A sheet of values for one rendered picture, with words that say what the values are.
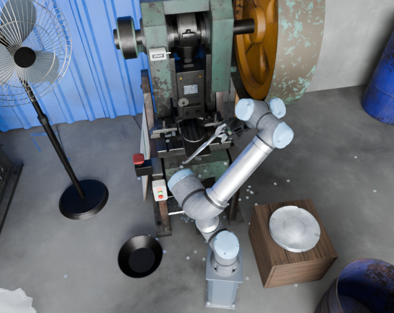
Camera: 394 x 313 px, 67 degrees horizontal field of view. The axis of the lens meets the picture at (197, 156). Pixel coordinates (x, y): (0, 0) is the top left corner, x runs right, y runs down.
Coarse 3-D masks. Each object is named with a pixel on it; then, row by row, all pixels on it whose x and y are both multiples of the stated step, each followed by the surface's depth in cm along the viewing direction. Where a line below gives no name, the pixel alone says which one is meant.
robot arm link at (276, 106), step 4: (272, 100) 109; (276, 100) 108; (280, 100) 110; (268, 104) 108; (272, 104) 107; (276, 104) 107; (280, 104) 109; (284, 104) 111; (272, 108) 107; (276, 108) 107; (280, 108) 108; (284, 108) 110; (272, 112) 108; (276, 112) 107; (280, 112) 108; (284, 112) 109; (280, 116) 109
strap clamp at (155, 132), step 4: (164, 120) 179; (164, 124) 180; (172, 124) 185; (152, 128) 183; (156, 128) 183; (160, 128) 182; (164, 128) 182; (168, 128) 182; (172, 128) 182; (176, 128) 183; (152, 132) 183; (156, 132) 182; (164, 132) 185; (152, 136) 182; (156, 136) 183
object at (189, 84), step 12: (180, 60) 153; (192, 60) 153; (180, 72) 148; (192, 72) 149; (180, 84) 153; (192, 84) 154; (180, 96) 158; (192, 96) 160; (180, 108) 164; (192, 108) 162
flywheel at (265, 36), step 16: (240, 0) 165; (256, 0) 146; (272, 0) 129; (240, 16) 170; (256, 16) 139; (272, 16) 134; (256, 32) 142; (272, 32) 132; (240, 48) 175; (256, 48) 155; (272, 48) 135; (240, 64) 176; (256, 64) 159; (272, 64) 129; (256, 80) 162; (256, 96) 155
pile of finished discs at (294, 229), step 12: (276, 216) 182; (288, 216) 182; (300, 216) 182; (312, 216) 181; (276, 228) 176; (288, 228) 176; (300, 228) 175; (312, 228) 176; (276, 240) 172; (288, 240) 171; (300, 240) 171; (312, 240) 171
